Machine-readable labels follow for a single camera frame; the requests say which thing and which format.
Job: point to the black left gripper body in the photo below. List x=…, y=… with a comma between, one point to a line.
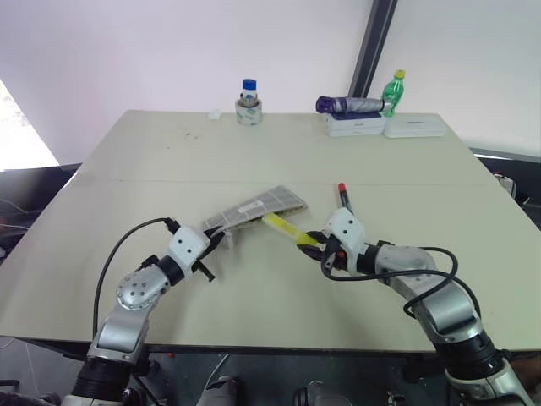
x=206, y=256

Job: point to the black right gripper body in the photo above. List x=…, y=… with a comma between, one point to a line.
x=331, y=254

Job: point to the yellow highlighter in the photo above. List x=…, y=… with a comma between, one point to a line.
x=284, y=226

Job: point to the grid mesh zipper pouch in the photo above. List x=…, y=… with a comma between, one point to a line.
x=258, y=207

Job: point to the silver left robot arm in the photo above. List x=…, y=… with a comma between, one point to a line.
x=127, y=296

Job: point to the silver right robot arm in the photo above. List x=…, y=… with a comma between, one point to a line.
x=444, y=304

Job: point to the red marker pen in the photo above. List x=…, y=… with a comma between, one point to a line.
x=344, y=196

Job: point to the white box with blue print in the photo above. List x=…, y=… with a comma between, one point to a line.
x=356, y=124

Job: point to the small white block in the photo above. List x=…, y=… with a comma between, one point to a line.
x=215, y=114

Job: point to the white tape roll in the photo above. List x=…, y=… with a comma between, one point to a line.
x=249, y=114

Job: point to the folded purple umbrella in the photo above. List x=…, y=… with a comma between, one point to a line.
x=351, y=104

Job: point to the flat white box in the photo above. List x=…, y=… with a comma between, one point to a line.
x=414, y=126

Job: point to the small blue-capped bottle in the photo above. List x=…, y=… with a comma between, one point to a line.
x=249, y=89

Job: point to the green plastic bottle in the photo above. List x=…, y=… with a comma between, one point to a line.
x=393, y=95

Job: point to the dark side desk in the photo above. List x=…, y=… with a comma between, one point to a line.
x=29, y=199

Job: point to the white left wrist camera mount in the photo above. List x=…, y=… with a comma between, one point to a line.
x=186, y=245

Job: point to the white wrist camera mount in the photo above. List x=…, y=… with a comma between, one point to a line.
x=186, y=245
x=348, y=230

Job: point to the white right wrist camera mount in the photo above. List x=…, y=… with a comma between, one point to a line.
x=348, y=230

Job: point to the dark grey window post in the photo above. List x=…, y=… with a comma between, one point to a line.
x=372, y=46

